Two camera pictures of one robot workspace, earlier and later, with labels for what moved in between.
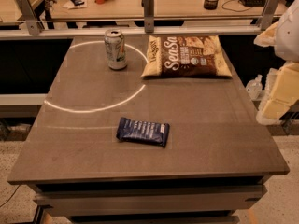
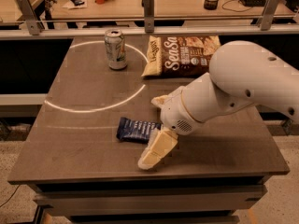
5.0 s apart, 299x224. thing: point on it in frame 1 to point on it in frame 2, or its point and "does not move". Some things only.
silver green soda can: (115, 46) does not move
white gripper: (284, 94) to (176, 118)
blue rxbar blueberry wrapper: (149, 133) does not move
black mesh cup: (210, 2) does not move
